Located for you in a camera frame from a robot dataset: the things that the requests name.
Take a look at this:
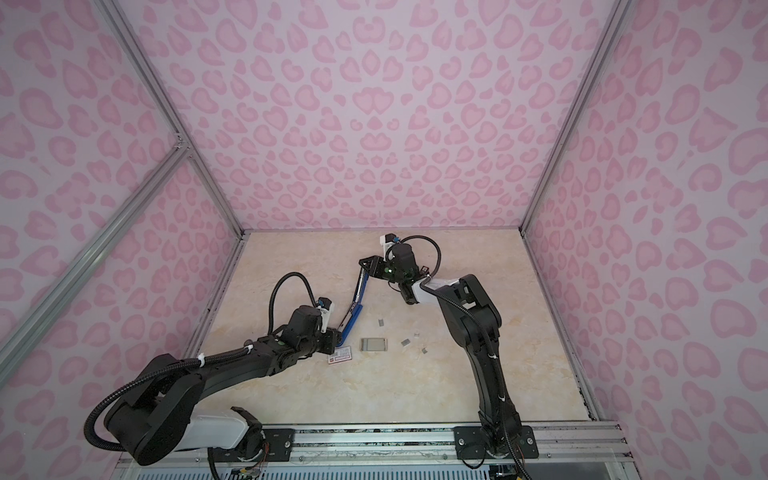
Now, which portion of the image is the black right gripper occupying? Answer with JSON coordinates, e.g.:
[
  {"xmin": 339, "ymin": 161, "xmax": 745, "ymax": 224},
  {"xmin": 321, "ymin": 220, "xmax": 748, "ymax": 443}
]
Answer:
[{"xmin": 357, "ymin": 255, "xmax": 406, "ymax": 284}]

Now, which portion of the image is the red white staple box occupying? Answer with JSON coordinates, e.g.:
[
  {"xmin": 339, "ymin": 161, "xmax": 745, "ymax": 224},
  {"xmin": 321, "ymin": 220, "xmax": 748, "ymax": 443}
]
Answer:
[{"xmin": 327, "ymin": 346, "xmax": 353, "ymax": 365}]

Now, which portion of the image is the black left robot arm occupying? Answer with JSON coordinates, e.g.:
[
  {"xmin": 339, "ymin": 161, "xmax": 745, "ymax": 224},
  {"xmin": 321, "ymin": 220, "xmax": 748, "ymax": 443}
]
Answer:
[{"xmin": 83, "ymin": 328, "xmax": 342, "ymax": 466}]

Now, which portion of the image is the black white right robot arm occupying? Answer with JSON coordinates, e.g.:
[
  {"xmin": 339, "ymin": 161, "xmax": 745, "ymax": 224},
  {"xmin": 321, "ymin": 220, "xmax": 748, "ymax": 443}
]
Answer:
[{"xmin": 359, "ymin": 255, "xmax": 522, "ymax": 457}]

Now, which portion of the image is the grey staple box tray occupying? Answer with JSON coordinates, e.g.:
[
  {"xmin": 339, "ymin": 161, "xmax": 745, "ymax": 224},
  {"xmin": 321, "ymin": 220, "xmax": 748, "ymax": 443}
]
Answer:
[{"xmin": 360, "ymin": 338, "xmax": 388, "ymax": 352}]

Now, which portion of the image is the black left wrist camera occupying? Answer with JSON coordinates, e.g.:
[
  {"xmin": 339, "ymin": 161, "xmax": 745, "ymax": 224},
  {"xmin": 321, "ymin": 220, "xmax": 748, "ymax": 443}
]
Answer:
[{"xmin": 281, "ymin": 297, "xmax": 334, "ymax": 350}]

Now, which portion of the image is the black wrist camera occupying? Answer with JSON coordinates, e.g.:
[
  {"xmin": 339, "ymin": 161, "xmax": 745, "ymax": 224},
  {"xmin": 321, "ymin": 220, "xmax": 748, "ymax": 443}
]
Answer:
[
  {"xmin": 281, "ymin": 297, "xmax": 334, "ymax": 350},
  {"xmin": 380, "ymin": 233, "xmax": 418, "ymax": 271}
]

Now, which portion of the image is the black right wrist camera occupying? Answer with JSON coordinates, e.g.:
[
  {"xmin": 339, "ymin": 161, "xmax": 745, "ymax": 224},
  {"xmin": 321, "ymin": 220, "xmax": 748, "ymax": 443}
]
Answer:
[{"xmin": 380, "ymin": 233, "xmax": 418, "ymax": 271}]

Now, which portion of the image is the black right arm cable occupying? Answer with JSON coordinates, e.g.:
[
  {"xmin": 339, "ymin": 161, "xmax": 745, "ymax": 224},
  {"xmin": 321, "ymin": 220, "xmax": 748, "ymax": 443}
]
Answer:
[{"xmin": 398, "ymin": 234, "xmax": 511, "ymax": 421}]

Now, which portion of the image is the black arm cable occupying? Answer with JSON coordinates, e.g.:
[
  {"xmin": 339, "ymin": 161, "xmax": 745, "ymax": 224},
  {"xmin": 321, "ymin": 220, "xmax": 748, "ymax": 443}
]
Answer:
[
  {"xmin": 398, "ymin": 234, "xmax": 511, "ymax": 421},
  {"xmin": 83, "ymin": 271, "xmax": 319, "ymax": 452}
]

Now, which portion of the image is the aluminium diagonal frame bar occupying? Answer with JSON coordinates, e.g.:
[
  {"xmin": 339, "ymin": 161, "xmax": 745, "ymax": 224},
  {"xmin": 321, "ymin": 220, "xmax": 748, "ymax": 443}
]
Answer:
[{"xmin": 1, "ymin": 141, "xmax": 189, "ymax": 385}]

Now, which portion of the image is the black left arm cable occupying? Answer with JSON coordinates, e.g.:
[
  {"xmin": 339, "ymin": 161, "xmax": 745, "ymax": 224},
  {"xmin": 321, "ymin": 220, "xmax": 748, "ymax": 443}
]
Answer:
[{"xmin": 83, "ymin": 271, "xmax": 319, "ymax": 452}]

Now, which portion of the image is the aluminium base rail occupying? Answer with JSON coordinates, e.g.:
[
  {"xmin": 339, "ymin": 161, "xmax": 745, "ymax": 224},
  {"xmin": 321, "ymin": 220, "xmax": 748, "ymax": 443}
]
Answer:
[{"xmin": 110, "ymin": 422, "xmax": 640, "ymax": 480}]

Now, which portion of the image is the aluminium frame corner post right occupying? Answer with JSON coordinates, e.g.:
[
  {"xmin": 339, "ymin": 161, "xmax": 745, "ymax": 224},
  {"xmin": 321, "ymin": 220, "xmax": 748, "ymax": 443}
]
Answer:
[{"xmin": 519, "ymin": 0, "xmax": 637, "ymax": 238}]

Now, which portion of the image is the aluminium frame corner post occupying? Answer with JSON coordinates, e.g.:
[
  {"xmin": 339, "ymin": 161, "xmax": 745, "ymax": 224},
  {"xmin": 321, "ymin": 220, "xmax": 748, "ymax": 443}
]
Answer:
[
  {"xmin": 519, "ymin": 0, "xmax": 637, "ymax": 238},
  {"xmin": 94, "ymin": 0, "xmax": 246, "ymax": 238}
]

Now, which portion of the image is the aluminium frame corner post left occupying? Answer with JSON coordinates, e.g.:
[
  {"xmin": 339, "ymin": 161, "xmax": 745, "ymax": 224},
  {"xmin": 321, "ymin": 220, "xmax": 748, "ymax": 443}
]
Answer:
[{"xmin": 94, "ymin": 0, "xmax": 246, "ymax": 238}]

